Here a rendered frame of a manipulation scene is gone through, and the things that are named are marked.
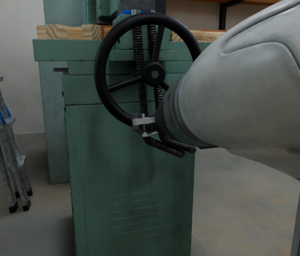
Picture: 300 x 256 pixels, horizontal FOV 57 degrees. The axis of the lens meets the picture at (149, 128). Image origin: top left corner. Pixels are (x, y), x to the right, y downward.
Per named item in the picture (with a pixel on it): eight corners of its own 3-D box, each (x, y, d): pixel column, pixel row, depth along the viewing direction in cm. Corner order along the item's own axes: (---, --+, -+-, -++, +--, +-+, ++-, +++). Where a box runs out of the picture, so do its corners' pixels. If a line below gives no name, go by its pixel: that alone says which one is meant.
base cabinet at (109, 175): (77, 300, 99) (62, 106, 81) (73, 214, 153) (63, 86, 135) (191, 273, 112) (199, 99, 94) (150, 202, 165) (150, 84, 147)
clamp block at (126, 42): (120, 50, 73) (119, 13, 71) (111, 51, 86) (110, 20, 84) (171, 50, 77) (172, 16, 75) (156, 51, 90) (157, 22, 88)
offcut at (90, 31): (101, 40, 84) (100, 25, 82) (92, 39, 80) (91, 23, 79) (92, 40, 85) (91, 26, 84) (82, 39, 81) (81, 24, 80)
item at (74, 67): (69, 74, 80) (68, 61, 79) (68, 71, 100) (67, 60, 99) (193, 72, 91) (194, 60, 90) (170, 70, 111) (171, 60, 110)
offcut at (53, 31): (55, 40, 83) (54, 26, 82) (67, 40, 82) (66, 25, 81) (46, 39, 80) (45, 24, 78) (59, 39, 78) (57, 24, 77)
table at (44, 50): (29, 61, 68) (26, 36, 66) (39, 60, 96) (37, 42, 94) (240, 60, 85) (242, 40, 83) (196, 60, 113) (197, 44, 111)
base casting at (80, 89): (62, 105, 82) (60, 74, 79) (63, 86, 135) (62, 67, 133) (198, 99, 94) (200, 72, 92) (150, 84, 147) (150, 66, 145)
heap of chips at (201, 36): (197, 41, 90) (197, 29, 89) (180, 43, 103) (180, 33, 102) (221, 42, 92) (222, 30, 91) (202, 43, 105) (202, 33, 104)
